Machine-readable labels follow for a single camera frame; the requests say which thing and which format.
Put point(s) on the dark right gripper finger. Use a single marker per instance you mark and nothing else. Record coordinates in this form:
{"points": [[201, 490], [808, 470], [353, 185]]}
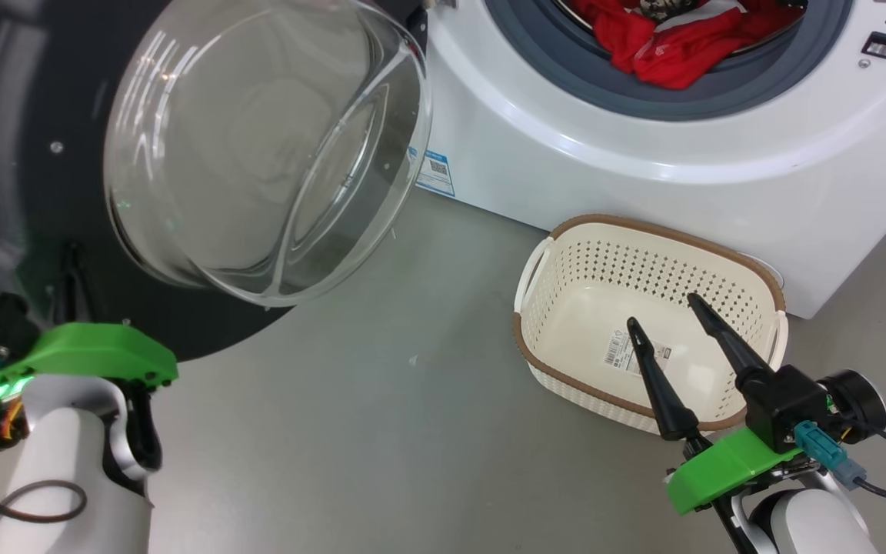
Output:
{"points": [[666, 392], [731, 346]]}

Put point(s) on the white front-load washing machine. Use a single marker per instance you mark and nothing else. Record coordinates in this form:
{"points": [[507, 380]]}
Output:
{"points": [[643, 169]]}

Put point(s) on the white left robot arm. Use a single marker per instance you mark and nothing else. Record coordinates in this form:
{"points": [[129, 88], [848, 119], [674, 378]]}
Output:
{"points": [[51, 462]]}

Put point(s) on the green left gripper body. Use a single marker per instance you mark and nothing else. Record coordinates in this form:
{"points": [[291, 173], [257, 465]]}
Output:
{"points": [[89, 350]]}

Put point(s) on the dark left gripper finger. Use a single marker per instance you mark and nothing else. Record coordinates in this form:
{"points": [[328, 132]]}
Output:
{"points": [[74, 288]]}

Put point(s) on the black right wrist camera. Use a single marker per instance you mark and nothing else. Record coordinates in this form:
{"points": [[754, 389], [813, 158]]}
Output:
{"points": [[785, 400]]}

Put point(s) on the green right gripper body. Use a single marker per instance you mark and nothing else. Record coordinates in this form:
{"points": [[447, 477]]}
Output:
{"points": [[720, 473]]}

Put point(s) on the white printed barcode label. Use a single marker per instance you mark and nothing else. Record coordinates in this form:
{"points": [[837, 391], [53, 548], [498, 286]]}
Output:
{"points": [[620, 350]]}

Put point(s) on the blue energy label sticker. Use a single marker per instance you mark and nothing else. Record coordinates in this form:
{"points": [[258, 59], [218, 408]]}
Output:
{"points": [[434, 171]]}

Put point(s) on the cream perforated basket brown rim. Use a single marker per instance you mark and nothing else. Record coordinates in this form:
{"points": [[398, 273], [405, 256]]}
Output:
{"points": [[589, 269]]}

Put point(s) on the red and white garment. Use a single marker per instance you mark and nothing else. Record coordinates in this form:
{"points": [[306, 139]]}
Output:
{"points": [[689, 54]]}

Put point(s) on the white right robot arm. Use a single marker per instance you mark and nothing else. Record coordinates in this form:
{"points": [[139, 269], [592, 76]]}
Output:
{"points": [[812, 523]]}

